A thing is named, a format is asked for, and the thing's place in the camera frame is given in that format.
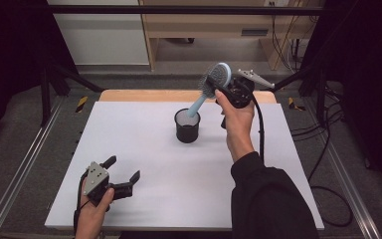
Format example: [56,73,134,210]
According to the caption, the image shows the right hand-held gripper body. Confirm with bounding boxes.
[216,68,276,110]

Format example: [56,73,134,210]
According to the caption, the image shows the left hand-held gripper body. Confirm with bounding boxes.
[83,161,134,208]

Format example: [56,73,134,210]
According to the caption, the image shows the light blue hairbrush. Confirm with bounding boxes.
[187,62,233,119]

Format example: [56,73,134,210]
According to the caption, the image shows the black mesh pen holder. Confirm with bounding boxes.
[174,108,202,144]

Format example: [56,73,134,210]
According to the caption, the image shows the person's right hand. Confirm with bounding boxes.
[214,89,257,163]

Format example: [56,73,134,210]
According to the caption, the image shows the person's left hand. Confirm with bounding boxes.
[74,185,115,232]

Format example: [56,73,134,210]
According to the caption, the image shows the yellow black floor tape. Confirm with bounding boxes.
[75,96,89,114]
[287,97,306,112]

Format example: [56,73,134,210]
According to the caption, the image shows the wooden desk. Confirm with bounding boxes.
[138,0,322,73]

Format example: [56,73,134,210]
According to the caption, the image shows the white power strip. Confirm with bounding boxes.
[265,0,292,8]

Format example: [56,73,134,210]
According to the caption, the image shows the white partition panel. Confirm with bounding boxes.
[46,0,150,66]

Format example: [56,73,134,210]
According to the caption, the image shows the black curtain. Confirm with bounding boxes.
[301,0,382,200]
[0,0,78,150]

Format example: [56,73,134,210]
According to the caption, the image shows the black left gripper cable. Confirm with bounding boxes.
[73,170,91,237]

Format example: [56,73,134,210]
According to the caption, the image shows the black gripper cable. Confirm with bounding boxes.
[251,94,267,165]
[73,170,91,237]

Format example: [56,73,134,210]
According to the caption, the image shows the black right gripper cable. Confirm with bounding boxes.
[251,94,267,165]

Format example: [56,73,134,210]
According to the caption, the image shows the black frame strut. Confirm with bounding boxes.
[272,64,327,127]
[40,63,105,127]

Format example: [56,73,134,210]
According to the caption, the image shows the black desk cables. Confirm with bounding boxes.
[271,14,296,73]

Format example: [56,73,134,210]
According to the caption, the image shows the aluminium floor rail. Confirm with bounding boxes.
[311,106,382,239]
[0,96,66,239]

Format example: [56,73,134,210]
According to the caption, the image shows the black frame crossbar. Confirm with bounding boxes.
[46,4,326,16]

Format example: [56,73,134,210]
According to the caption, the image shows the black floor cable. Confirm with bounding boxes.
[291,83,354,228]

